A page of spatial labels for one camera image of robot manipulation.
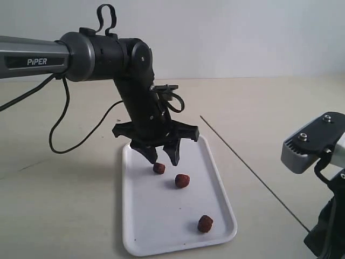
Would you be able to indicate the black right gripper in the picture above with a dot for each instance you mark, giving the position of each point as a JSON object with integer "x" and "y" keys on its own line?
{"x": 326, "y": 239}

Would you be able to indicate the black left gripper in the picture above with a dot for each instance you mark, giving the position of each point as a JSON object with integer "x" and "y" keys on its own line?
{"x": 145, "y": 136}

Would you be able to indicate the dark red meatball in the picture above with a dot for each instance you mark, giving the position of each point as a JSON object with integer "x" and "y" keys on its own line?
{"x": 159, "y": 168}

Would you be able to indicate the thin metal skewer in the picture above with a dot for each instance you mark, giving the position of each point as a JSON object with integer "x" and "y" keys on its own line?
{"x": 256, "y": 175}

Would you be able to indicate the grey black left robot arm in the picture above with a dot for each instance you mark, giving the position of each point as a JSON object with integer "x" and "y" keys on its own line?
{"x": 86, "y": 56}

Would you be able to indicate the white rectangular plastic tray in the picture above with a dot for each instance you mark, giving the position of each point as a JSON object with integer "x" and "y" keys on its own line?
{"x": 158, "y": 217}

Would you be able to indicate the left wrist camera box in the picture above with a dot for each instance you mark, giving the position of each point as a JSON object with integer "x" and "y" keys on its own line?
{"x": 166, "y": 91}

